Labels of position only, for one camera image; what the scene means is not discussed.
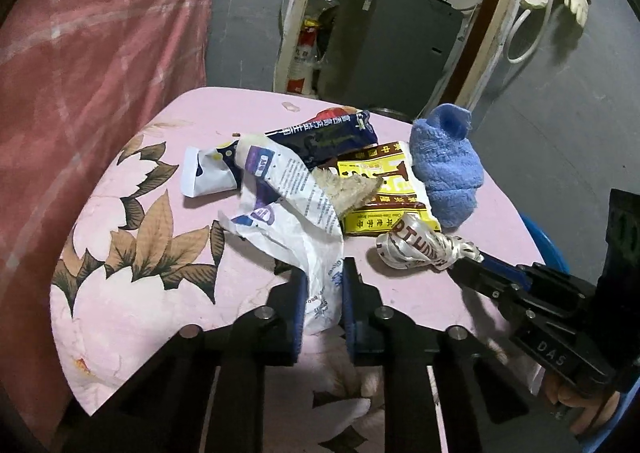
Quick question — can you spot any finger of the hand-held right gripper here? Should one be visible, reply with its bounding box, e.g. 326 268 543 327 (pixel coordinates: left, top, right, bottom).
477 250 533 284
449 259 538 321

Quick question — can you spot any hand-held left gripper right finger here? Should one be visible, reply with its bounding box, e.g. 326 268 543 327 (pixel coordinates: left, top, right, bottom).
341 257 583 453

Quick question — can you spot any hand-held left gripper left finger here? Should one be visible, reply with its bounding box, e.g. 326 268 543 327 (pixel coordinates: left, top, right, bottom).
62 267 309 453

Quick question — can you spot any blue plastic bucket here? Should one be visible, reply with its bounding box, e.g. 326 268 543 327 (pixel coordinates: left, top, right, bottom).
517 213 571 279

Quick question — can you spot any white printed plastic bag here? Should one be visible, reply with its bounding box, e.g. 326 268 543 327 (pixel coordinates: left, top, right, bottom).
218 132 347 336

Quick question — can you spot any white lettered wrapper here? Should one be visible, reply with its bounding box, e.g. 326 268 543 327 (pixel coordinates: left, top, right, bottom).
376 213 485 272

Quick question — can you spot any person's right hand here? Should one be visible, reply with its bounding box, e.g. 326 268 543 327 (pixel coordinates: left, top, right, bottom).
542 370 623 439

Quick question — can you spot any blue fluffy cloth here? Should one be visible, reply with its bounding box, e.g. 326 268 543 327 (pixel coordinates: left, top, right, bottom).
410 103 485 229

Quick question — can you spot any yellow red food packet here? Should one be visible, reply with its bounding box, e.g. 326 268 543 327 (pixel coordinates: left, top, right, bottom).
325 140 442 237

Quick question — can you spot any beige fibrous scrubber piece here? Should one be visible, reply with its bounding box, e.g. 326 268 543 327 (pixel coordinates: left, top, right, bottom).
312 168 384 220

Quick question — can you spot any pink floral tablecloth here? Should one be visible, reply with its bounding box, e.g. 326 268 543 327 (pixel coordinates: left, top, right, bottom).
49 86 548 453

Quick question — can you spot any white blue squeezed tube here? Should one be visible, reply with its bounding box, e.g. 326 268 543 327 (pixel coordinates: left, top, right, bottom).
181 143 242 199

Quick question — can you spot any dark blue snack wrapper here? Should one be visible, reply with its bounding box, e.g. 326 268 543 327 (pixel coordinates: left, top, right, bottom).
265 110 379 170

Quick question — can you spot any orange snack wrapper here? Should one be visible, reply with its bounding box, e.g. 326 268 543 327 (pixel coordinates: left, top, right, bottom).
316 104 363 123

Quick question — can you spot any pink striped cloth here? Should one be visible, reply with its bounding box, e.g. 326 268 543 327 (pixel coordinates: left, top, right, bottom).
0 0 223 434

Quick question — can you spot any white hose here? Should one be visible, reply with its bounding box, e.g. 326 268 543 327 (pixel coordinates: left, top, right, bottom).
505 0 557 65

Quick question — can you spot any cream door frame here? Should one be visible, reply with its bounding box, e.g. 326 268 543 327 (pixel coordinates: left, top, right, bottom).
272 0 533 109

